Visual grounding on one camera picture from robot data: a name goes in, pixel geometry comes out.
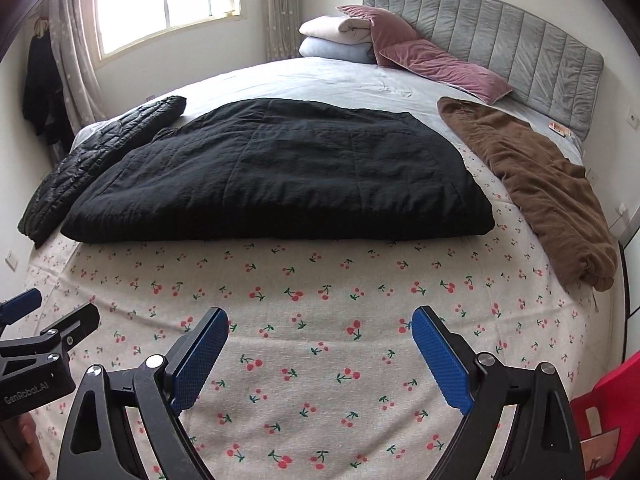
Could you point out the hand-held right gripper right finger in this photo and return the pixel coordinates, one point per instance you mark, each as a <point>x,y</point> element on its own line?
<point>442,360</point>

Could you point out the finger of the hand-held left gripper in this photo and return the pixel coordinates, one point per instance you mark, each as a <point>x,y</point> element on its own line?
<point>20,306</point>
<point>80,322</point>

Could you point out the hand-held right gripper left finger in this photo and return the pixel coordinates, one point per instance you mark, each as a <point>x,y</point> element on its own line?
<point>200,360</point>

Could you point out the black quilted coat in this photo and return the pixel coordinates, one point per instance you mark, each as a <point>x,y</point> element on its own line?
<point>280,170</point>

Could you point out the black hanging clothes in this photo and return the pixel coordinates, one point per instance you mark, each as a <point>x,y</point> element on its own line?
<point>45,90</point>

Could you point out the person's left hand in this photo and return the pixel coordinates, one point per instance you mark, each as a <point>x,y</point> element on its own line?
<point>30,450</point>

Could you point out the cherry print blanket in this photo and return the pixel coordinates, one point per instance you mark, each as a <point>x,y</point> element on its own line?
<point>325,310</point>

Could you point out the black puffer jacket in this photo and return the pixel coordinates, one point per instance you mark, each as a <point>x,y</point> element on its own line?
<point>90,160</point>

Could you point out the red plastic chair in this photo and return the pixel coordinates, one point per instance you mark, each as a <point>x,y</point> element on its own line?
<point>617,395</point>

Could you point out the small pink box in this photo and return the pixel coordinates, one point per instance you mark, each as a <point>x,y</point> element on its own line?
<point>600,452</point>

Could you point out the brown jacket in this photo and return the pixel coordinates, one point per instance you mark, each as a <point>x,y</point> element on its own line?
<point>535,175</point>

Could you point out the patterned beige curtain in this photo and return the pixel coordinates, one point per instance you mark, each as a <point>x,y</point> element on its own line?
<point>280,10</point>
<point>75,60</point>

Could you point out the small red packet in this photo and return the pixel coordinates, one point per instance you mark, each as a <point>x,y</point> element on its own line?
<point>560,130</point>

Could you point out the pink velvet pillow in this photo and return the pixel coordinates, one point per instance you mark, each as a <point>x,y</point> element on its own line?
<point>380,30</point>
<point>445,70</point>

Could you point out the light grey bed sheet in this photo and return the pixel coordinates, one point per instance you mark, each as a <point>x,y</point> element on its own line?
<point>325,77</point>

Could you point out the light blue folded blanket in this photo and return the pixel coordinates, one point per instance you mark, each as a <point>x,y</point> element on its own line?
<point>330,50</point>

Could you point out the grey padded headboard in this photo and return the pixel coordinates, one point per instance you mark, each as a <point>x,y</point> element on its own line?
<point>500,35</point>

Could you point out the window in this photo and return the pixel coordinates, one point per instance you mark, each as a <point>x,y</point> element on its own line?
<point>165,0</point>

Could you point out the white folded blanket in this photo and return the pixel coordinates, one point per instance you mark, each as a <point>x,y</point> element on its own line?
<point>332,27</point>

